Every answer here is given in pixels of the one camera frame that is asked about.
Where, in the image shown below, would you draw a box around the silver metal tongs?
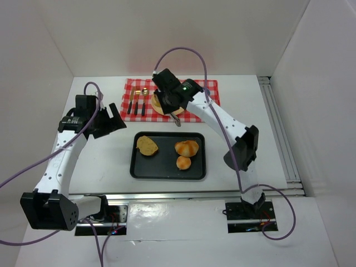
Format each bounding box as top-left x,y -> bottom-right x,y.
170,112 -> 181,127

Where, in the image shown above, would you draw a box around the orange ring donut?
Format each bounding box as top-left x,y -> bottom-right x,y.
153,95 -> 161,107

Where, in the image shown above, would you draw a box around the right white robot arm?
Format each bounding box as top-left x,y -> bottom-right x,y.
152,68 -> 265,213

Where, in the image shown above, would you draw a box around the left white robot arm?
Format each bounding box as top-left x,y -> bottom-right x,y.
20,95 -> 126,231

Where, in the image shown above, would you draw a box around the flat brown speckled bread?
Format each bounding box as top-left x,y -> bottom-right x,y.
136,136 -> 159,156

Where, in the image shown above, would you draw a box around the yellow plate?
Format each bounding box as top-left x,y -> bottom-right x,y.
150,94 -> 184,116

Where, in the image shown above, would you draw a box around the large swirled orange bun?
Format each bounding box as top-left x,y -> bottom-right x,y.
175,140 -> 199,157

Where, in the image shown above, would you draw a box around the black tray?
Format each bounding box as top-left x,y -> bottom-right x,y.
130,131 -> 206,181

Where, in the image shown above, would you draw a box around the small round orange bun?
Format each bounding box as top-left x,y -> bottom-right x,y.
176,156 -> 191,170

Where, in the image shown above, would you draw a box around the gold knife black handle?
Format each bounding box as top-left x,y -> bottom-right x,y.
127,87 -> 136,115

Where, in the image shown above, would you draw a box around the gold spoon black handle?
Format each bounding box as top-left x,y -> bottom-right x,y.
141,87 -> 149,116

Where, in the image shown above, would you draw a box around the gold fork black handle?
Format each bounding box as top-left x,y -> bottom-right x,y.
134,87 -> 141,116

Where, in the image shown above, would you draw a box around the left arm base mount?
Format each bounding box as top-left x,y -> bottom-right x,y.
75,200 -> 129,236

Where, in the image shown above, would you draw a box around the aluminium front rail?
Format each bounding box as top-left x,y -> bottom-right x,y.
70,191 -> 241,201

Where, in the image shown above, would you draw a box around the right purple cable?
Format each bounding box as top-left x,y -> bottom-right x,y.
152,46 -> 296,240

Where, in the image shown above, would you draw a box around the purple cable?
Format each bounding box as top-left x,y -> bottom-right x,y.
152,46 -> 296,240
0,81 -> 117,267

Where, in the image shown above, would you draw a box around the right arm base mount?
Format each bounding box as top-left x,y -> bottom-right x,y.
222,201 -> 278,233

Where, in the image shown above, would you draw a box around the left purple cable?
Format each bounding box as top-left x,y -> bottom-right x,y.
0,81 -> 117,267

